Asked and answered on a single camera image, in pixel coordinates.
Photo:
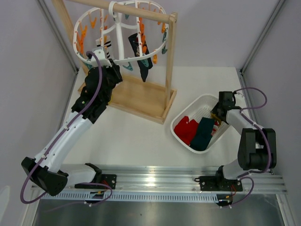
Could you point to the white perforated plastic basket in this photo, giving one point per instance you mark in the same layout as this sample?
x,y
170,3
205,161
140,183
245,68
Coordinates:
x,y
199,108

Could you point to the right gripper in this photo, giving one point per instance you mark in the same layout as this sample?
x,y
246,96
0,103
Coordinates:
x,y
215,110

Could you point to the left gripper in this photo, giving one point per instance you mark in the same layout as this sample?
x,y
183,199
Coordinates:
x,y
115,69

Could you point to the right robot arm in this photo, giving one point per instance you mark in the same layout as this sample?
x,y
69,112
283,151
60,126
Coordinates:
x,y
257,150

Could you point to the teal clothespin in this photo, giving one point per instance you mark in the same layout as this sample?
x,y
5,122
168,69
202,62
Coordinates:
x,y
128,67

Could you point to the aluminium mounting rail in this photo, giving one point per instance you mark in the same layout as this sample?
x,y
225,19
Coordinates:
x,y
156,184

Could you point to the red sock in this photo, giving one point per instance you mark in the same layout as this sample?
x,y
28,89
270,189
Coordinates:
x,y
186,129

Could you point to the wooden hanger stand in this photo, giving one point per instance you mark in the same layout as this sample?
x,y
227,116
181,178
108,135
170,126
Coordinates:
x,y
145,91

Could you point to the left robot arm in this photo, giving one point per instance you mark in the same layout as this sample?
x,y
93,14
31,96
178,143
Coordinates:
x,y
44,170

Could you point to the white round clip hanger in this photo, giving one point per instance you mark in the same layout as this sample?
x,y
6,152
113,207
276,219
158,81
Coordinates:
x,y
116,16

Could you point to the dark teal sock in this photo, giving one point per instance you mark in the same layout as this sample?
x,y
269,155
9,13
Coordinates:
x,y
203,135

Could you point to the white striped sock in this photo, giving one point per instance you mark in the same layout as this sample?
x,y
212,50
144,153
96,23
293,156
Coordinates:
x,y
107,46

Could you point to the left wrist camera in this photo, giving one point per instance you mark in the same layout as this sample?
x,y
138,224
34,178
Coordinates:
x,y
101,56

